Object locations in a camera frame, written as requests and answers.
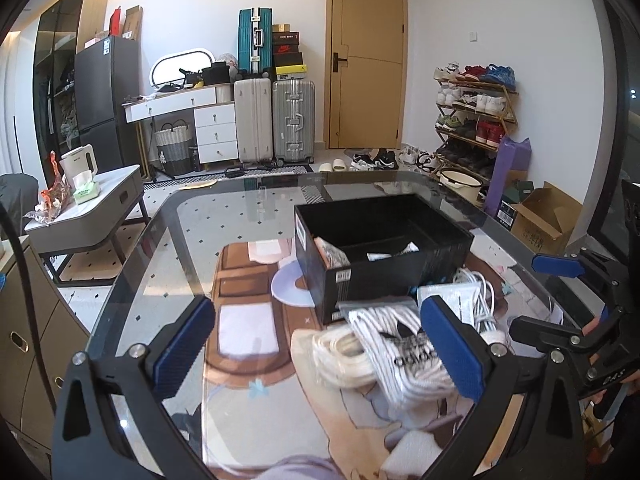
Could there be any bamboo shoe rack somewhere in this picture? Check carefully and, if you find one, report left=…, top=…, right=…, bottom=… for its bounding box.
left=432, top=62, right=520, bottom=186

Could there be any white striped socks bundle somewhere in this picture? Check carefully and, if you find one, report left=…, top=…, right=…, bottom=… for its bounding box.
left=346, top=304, right=463, bottom=423

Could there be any collection of shoes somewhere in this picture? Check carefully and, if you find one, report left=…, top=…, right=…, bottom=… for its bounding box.
left=432, top=61, right=518, bottom=181

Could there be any dark grey cloth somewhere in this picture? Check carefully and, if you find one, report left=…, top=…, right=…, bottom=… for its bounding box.
left=0, top=173, right=38, bottom=231

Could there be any white dresser with drawers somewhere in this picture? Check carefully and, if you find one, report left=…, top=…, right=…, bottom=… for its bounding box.
left=124, top=85, right=238, bottom=165

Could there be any cream rope coil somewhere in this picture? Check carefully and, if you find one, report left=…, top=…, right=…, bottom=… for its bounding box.
left=311, top=327, right=381, bottom=391

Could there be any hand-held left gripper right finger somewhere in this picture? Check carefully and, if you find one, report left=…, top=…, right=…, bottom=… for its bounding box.
left=419, top=295, right=586, bottom=480

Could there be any white electric kettle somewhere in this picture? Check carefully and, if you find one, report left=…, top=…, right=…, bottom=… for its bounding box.
left=60, top=144, right=96, bottom=181

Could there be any black bag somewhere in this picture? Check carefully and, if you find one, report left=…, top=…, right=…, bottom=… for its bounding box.
left=200, top=61, right=232, bottom=88

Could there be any black shoe box purple side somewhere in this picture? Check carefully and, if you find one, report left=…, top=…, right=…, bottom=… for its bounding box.
left=497, top=200, right=521, bottom=226

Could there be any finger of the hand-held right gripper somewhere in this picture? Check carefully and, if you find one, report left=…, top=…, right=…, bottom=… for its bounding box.
left=531, top=249, right=621, bottom=288
left=509, top=315, right=602, bottom=367

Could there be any dark glass wardrobe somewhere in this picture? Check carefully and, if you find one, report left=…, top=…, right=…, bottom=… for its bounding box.
left=32, top=0, right=108, bottom=188

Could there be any white enamel basin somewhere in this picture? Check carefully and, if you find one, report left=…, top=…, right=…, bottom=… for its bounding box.
left=438, top=167, right=485, bottom=192

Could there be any white cable bundle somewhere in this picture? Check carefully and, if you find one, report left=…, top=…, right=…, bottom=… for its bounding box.
left=452, top=267, right=511, bottom=346

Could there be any white curtain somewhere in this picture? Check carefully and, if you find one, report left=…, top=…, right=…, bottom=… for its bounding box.
left=0, top=30, right=38, bottom=176

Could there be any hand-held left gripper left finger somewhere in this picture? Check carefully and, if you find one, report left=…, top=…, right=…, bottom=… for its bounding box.
left=50, top=295, right=218, bottom=480

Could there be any small white packet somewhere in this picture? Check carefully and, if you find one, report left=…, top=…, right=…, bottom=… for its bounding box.
left=366, top=242, right=421, bottom=262

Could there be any black cable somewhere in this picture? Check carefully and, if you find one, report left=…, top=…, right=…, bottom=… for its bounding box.
left=0, top=205, right=26, bottom=311

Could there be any grey woven basket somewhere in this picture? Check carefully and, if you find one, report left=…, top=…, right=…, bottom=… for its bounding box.
left=152, top=116, right=193, bottom=177

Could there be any white side table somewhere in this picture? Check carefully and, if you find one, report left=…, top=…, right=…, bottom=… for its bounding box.
left=24, top=165, right=151, bottom=283

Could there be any beige low cabinet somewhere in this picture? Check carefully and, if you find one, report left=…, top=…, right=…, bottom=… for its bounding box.
left=0, top=245, right=93, bottom=441

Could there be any printed cartoon mat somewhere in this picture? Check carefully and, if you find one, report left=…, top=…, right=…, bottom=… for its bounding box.
left=202, top=230, right=566, bottom=480

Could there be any silver suitcase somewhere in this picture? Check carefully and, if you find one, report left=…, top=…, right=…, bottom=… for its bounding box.
left=272, top=79, right=317, bottom=165

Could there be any small printed packet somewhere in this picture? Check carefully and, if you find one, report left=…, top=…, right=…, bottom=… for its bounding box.
left=312, top=236, right=351, bottom=268

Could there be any black cardboard box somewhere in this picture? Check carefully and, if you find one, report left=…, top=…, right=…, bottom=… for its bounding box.
left=294, top=193, right=475, bottom=325

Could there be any open cardboard box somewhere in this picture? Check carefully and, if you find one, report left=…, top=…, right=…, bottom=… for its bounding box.
left=510, top=181, right=583, bottom=255

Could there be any flat brown cardboard box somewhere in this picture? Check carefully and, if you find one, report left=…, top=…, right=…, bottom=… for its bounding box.
left=124, top=5, right=143, bottom=40

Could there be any green tissue pack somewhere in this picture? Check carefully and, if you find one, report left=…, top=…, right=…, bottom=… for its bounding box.
left=72, top=171, right=101, bottom=205

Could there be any teal suitcase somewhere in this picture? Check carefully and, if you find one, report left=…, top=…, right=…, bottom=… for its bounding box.
left=237, top=8, right=273, bottom=78

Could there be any tan wooden door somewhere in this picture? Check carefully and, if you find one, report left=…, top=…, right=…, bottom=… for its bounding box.
left=325, top=0, right=407, bottom=150

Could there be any black fridge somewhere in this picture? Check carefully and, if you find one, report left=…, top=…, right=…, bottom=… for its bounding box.
left=74, top=36, right=142, bottom=168

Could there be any purple rolled mat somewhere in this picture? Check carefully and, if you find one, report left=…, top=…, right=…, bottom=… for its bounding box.
left=484, top=135, right=531, bottom=218

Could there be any red plastic bag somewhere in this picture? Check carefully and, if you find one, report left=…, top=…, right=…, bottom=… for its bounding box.
left=37, top=151, right=73, bottom=218

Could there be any white suitcase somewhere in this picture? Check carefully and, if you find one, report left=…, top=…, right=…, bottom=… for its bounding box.
left=234, top=78, right=274, bottom=163

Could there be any oval white mirror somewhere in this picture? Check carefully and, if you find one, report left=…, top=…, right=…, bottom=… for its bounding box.
left=151, top=47, right=216, bottom=92

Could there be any white foil pouch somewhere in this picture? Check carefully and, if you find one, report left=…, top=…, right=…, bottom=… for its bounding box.
left=417, top=282, right=483, bottom=321

